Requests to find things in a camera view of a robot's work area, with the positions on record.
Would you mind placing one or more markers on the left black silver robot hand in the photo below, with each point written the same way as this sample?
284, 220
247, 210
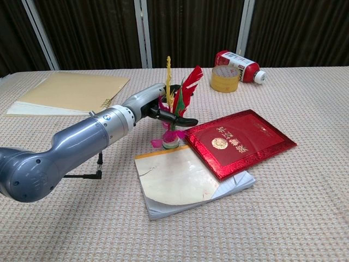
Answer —
143, 99

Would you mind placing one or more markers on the colourful feather shuttlecock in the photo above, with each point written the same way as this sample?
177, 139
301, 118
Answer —
181, 101

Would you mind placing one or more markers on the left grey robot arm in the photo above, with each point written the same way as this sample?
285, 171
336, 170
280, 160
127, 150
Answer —
68, 144

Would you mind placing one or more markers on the tan kraft spiral notebook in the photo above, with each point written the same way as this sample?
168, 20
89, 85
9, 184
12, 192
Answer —
76, 90

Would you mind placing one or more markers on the clear yellowish tape roll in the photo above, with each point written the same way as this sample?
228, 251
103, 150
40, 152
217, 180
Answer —
223, 83

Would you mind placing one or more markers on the black pleated curtain panel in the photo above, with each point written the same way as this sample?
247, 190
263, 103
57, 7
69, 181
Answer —
92, 32
191, 30
300, 30
16, 35

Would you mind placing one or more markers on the cream cover notepad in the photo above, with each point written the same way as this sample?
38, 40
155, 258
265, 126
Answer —
174, 180

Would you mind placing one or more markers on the white paper sheets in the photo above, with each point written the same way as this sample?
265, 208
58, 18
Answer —
41, 110

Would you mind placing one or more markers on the red foil certificate book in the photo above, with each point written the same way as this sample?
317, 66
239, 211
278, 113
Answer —
240, 142

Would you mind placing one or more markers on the red bottle white cap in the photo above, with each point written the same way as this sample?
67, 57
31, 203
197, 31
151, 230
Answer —
246, 69

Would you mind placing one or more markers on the beige woven tablecloth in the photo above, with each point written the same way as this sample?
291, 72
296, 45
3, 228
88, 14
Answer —
272, 218

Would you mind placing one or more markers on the grey metal partition post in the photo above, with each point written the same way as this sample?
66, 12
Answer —
41, 32
245, 24
144, 32

